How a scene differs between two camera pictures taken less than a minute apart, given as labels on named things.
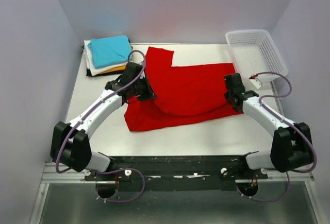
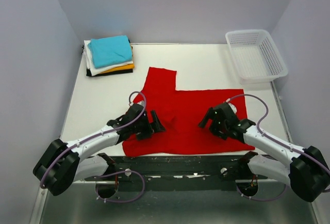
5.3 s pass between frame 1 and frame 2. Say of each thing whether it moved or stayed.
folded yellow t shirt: stayed
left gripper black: moved
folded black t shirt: stayed
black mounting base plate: stayed
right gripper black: moved
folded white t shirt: stayed
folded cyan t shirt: stayed
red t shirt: moved
